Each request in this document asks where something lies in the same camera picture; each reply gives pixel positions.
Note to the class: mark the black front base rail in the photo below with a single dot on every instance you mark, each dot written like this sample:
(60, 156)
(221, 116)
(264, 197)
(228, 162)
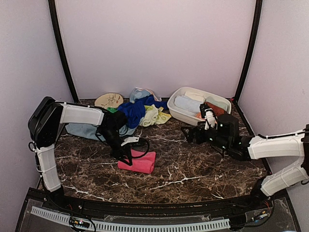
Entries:
(223, 208)

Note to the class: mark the pale yellow patterned towel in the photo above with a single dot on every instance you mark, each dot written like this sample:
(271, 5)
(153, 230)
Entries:
(154, 115)

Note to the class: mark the grey-blue towel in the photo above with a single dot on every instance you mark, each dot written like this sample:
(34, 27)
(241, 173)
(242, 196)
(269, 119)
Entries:
(88, 131)

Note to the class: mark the pale green rolled towel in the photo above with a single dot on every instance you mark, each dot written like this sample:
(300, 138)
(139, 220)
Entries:
(220, 104)

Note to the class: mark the large pale blue towel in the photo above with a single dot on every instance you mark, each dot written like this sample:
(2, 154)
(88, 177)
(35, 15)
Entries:
(187, 103)

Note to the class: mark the light blue dotted towel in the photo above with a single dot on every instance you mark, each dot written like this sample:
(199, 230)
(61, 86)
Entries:
(138, 93)

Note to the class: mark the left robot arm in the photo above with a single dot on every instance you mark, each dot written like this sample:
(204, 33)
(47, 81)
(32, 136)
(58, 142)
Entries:
(43, 127)

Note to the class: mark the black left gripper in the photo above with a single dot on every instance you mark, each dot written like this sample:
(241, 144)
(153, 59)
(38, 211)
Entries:
(124, 151)

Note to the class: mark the royal blue towel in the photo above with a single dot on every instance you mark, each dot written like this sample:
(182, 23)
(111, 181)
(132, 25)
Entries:
(134, 112)

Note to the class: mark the white rolled towel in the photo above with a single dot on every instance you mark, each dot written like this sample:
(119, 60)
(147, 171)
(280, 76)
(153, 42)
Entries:
(194, 96)

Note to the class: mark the black frame post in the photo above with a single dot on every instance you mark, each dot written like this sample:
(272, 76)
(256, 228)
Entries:
(250, 49)
(61, 50)

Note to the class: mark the black right frame post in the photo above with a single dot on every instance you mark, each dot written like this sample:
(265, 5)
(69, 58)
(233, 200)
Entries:
(250, 49)

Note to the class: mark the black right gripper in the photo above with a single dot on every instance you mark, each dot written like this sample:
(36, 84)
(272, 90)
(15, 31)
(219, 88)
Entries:
(192, 130)

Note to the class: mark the beige bird-painted plate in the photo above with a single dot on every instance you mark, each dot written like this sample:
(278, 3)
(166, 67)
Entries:
(112, 100)

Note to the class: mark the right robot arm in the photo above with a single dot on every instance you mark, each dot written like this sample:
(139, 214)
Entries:
(295, 144)

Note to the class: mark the pink towel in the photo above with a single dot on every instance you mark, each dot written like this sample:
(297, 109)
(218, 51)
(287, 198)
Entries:
(144, 164)

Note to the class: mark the white slotted cable duct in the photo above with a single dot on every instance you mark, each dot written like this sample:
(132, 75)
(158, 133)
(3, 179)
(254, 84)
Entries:
(131, 224)

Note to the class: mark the orange patterned rolled towel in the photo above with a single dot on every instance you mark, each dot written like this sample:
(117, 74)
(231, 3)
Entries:
(198, 115)

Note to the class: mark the brown rolled towel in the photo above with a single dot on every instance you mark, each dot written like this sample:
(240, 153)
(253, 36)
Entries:
(218, 111)

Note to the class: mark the white plastic basin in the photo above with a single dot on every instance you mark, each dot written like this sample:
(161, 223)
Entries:
(186, 116)

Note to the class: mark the black left frame post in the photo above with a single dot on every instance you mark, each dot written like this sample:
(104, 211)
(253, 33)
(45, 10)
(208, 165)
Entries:
(61, 50)

